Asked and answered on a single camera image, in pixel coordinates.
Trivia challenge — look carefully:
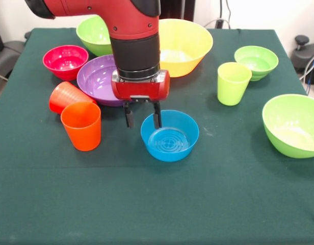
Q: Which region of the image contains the dark green tablecloth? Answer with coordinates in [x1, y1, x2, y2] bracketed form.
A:
[0, 27, 314, 245]

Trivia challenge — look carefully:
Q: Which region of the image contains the blue bowl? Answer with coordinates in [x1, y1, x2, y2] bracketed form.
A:
[140, 109, 200, 162]

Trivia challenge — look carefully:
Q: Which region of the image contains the pink bowl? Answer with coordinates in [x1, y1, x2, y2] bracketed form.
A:
[42, 45, 89, 82]

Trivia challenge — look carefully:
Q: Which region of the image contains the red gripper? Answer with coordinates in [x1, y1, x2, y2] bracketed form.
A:
[111, 69, 171, 130]

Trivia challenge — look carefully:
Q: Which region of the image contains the grey cable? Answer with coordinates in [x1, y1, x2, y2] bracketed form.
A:
[299, 52, 314, 80]

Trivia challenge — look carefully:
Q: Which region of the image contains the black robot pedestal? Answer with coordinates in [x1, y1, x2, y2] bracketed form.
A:
[159, 0, 196, 22]

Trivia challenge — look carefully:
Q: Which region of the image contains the yellow-green cup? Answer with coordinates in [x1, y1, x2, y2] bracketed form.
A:
[217, 62, 253, 106]

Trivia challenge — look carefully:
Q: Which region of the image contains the orange cup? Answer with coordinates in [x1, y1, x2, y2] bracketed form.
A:
[60, 101, 102, 152]

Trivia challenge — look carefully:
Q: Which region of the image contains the small green bowl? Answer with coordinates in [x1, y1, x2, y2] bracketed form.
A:
[233, 45, 279, 82]

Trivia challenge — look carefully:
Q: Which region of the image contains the purple bowl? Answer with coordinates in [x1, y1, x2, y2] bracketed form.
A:
[76, 54, 125, 107]

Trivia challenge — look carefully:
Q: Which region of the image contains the large yellow bowl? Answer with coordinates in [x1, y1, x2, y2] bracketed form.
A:
[158, 18, 214, 78]

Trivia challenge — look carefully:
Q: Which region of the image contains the red cup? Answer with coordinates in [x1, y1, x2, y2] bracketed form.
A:
[48, 81, 98, 115]

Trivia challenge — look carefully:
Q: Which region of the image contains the blue cable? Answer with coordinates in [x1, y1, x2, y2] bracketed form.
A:
[305, 60, 314, 95]

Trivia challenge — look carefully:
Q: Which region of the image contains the grey chair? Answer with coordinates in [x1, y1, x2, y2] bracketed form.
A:
[0, 40, 24, 80]

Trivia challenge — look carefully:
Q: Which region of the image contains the black knobbed stand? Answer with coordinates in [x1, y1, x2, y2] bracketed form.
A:
[292, 35, 314, 85]

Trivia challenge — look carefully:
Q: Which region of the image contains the large light green bowl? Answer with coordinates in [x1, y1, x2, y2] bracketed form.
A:
[75, 15, 113, 57]
[261, 93, 314, 159]

